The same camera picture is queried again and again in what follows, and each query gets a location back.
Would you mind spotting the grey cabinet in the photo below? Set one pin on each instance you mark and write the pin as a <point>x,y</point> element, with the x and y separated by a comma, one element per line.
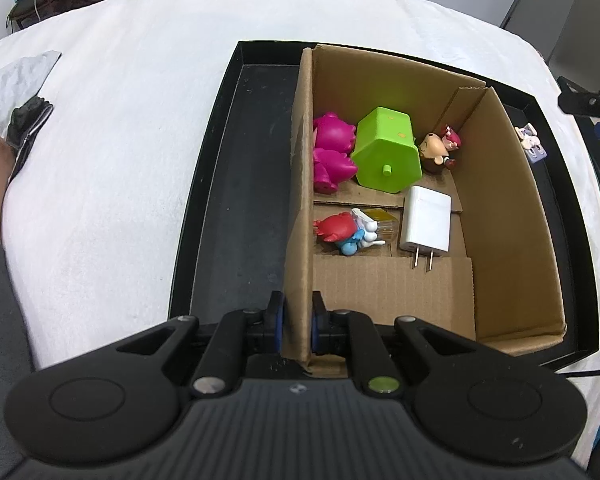
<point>570,0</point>

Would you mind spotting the grey plastic bag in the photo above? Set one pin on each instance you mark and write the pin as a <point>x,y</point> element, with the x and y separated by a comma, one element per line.
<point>10,85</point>

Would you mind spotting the white wall charger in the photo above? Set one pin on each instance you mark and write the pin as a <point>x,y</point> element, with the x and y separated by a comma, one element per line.
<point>426,220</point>

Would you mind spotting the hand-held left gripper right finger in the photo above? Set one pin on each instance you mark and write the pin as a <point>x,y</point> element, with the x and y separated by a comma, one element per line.
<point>317,322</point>

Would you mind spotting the black pouch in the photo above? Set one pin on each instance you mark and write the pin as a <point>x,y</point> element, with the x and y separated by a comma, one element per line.
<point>27,120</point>

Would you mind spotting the brown figurine with red hat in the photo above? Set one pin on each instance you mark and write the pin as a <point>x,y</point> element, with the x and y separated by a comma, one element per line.
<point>435,152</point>

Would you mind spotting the brown cardboard box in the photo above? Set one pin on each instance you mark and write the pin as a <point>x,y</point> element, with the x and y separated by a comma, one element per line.
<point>505,210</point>

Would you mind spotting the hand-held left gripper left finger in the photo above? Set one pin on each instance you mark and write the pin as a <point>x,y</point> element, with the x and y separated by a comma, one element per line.
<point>279,322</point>

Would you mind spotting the blue and white figurine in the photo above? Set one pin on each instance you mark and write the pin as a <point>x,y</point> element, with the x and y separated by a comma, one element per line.
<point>360,240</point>

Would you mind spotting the pink pig toy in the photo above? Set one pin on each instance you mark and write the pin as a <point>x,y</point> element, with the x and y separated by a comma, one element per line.
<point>332,131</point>
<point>332,170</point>

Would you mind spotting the black tray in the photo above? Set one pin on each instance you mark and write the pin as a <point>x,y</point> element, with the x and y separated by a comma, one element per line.
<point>250,185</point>

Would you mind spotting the green plastic cup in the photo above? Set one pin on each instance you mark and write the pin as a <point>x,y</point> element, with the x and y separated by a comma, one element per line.
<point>385,150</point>

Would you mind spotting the yellow transparent small box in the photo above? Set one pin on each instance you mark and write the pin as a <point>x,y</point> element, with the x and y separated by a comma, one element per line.
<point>384,222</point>

